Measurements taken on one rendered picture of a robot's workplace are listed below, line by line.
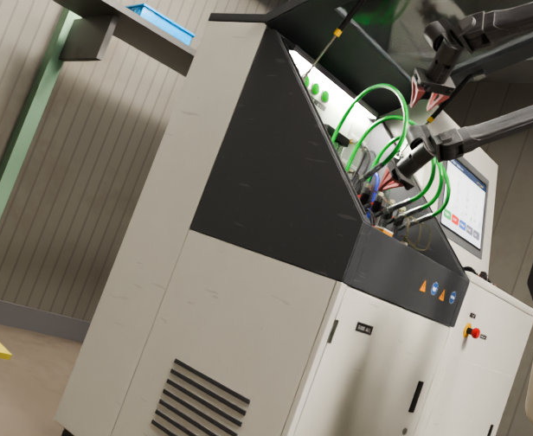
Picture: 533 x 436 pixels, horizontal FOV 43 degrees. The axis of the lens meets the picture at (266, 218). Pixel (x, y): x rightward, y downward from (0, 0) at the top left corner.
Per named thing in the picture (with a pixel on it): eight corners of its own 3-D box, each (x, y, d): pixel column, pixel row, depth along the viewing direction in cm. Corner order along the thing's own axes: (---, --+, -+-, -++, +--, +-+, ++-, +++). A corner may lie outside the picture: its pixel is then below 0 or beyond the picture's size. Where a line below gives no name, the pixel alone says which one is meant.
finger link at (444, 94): (407, 99, 184) (423, 70, 178) (431, 104, 186) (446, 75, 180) (414, 113, 180) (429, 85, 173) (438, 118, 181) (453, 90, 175)
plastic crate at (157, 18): (166, 54, 355) (173, 35, 356) (189, 53, 338) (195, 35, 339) (116, 24, 334) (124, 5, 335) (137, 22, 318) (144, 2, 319)
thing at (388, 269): (350, 285, 166) (372, 225, 167) (337, 280, 169) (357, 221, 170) (449, 326, 213) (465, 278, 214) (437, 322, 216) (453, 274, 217)
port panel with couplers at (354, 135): (330, 204, 238) (359, 124, 240) (323, 202, 240) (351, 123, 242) (349, 215, 248) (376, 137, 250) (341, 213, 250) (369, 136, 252)
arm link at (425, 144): (429, 149, 191) (441, 157, 195) (421, 133, 196) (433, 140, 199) (411, 163, 195) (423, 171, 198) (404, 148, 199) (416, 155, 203)
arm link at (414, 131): (455, 137, 191) (456, 157, 198) (441, 111, 199) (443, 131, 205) (414, 150, 192) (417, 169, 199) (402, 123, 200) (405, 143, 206)
